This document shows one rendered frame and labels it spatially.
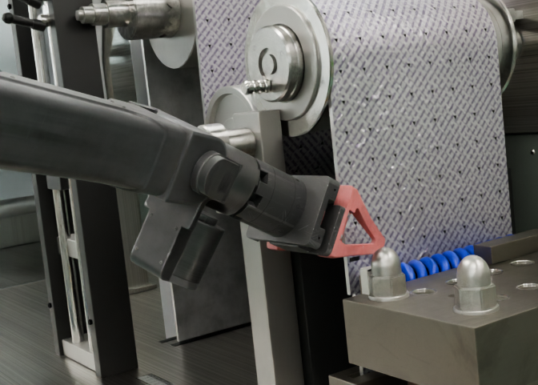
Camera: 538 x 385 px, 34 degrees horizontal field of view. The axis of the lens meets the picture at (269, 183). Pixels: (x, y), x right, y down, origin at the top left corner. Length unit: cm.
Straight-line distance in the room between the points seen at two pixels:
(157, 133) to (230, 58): 44
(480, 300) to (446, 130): 26
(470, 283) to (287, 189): 18
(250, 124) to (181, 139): 25
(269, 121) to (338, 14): 12
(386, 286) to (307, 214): 9
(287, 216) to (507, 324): 21
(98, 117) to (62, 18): 50
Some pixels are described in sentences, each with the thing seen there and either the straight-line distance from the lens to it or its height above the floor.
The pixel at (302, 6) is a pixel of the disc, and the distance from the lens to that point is 85.
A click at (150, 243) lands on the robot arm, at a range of 73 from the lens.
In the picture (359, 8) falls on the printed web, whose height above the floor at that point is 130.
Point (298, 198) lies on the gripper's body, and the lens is 77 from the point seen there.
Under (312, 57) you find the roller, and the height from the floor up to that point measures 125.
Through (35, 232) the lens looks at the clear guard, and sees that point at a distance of 179.
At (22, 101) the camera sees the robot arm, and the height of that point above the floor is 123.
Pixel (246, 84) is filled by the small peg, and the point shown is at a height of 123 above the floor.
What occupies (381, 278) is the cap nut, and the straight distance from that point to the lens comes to 78.
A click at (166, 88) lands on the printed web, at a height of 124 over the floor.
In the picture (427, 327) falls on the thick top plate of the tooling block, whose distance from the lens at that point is 72.
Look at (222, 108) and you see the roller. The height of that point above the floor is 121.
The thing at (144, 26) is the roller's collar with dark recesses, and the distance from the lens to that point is 106.
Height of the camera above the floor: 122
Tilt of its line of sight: 6 degrees down
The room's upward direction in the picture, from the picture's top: 6 degrees counter-clockwise
